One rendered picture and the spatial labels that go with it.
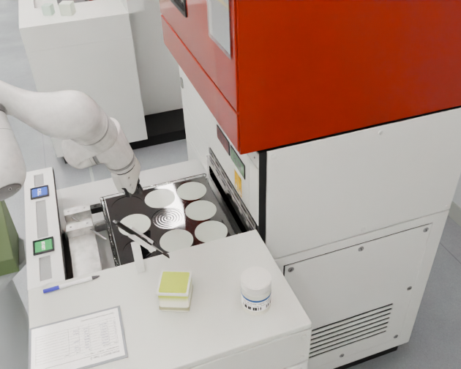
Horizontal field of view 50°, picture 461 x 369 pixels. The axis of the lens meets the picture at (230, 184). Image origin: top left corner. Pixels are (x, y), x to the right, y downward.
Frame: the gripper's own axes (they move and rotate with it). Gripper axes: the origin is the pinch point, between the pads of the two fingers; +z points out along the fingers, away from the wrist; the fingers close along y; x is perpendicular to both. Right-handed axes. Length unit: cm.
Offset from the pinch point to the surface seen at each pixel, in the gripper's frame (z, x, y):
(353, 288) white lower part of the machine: 44, 70, 11
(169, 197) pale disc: 12.9, 6.9, -4.3
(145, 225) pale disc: 6.9, 3.0, 8.8
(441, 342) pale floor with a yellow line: 105, 116, 12
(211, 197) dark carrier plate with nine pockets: 13.6, 20.6, -5.8
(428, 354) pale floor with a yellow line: 102, 109, 18
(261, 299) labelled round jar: -18, 43, 35
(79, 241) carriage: 5.5, -15.7, 16.8
